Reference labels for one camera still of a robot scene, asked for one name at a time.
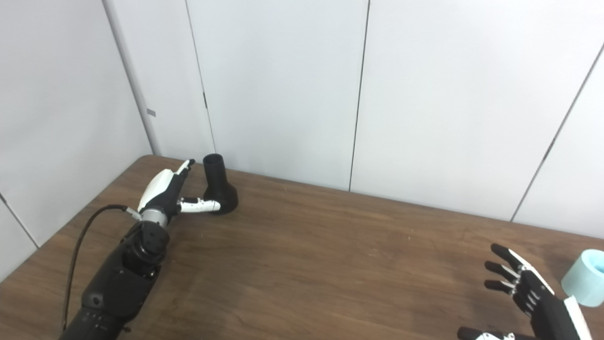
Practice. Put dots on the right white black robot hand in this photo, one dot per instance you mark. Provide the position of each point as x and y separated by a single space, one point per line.
549 316

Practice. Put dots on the light blue cylinder cup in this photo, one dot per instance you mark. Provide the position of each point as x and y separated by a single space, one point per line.
585 283

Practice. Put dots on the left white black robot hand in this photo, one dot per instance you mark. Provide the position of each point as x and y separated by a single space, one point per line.
158 193

